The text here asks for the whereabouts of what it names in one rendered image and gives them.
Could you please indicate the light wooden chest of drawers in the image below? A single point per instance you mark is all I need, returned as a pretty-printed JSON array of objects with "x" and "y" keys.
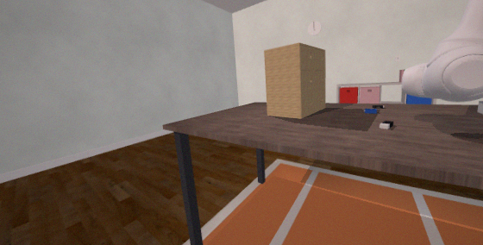
[{"x": 283, "y": 80}]

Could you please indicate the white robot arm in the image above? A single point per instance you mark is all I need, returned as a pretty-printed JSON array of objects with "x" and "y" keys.
[{"x": 455, "y": 70}]

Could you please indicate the light brown wooden drawer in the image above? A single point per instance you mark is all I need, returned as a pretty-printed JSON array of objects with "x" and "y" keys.
[
  {"x": 319, "y": 80},
  {"x": 319, "y": 59},
  {"x": 319, "y": 100},
  {"x": 307, "y": 81},
  {"x": 308, "y": 103},
  {"x": 307, "y": 57}
]

